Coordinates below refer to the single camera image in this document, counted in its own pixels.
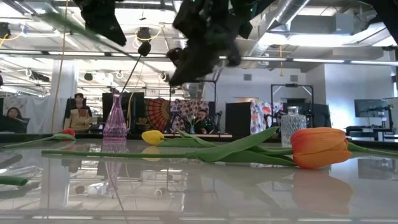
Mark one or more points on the dark computer monitor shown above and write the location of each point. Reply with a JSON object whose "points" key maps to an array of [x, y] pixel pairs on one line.
{"points": [[370, 108]]}

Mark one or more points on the orange mandala tapestry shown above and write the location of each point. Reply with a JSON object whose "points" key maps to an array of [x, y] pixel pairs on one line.
{"points": [[157, 113]]}

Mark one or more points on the floral patterned tapestry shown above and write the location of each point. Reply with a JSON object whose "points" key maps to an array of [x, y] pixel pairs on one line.
{"points": [[186, 107]]}

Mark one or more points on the purple glass vase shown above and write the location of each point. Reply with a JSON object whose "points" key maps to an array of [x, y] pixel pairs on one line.
{"points": [[115, 127]]}

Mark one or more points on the round black ceiling fixture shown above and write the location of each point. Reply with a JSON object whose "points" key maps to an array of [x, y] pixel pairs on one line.
{"points": [[88, 76]]}

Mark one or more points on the small background flower vase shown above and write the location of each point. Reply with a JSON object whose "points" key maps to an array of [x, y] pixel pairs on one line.
{"points": [[191, 129]]}

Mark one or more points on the black background desk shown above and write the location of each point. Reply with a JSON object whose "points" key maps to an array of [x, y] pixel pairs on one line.
{"points": [[362, 129]]}

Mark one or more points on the black metal station frame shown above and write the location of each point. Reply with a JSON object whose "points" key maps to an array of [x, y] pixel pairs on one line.
{"points": [[291, 85]]}

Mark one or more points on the black artificial flower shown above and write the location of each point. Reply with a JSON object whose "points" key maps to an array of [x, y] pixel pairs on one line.
{"points": [[144, 49]]}

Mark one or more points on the clear cut-glass vase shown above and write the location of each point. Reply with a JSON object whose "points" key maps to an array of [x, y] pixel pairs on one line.
{"points": [[292, 127]]}

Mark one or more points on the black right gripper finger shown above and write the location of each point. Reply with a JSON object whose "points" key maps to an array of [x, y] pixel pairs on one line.
{"points": [[231, 56], [189, 62]]}

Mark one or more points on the large orange artificial tulip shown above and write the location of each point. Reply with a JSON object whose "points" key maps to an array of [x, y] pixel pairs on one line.
{"points": [[320, 147]]}

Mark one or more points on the silver spiral air duct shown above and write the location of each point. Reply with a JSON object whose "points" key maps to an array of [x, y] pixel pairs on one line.
{"points": [[289, 12]]}

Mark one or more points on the white colourful printed cloth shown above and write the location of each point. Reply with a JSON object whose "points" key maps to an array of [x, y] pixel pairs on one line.
{"points": [[259, 113]]}

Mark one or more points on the white hanging sheet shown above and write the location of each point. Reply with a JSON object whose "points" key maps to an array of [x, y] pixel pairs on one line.
{"points": [[40, 115]]}

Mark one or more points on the small red artificial tulip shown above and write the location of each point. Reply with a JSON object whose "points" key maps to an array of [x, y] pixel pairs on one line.
{"points": [[68, 132]]}

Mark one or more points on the tall black cabinet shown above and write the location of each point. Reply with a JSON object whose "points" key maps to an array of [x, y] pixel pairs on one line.
{"points": [[136, 112]]}

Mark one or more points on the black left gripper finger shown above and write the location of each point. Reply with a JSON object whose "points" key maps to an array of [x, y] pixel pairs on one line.
{"points": [[105, 28]]}

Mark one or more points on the black square cabinet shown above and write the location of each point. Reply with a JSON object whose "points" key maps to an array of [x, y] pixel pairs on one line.
{"points": [[237, 119]]}

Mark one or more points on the grey rectangular air duct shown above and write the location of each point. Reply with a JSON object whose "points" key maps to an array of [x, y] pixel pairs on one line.
{"points": [[323, 25]]}

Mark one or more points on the person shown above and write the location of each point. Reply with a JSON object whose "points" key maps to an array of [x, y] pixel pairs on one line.
{"points": [[202, 119], [12, 113], [78, 116]]}

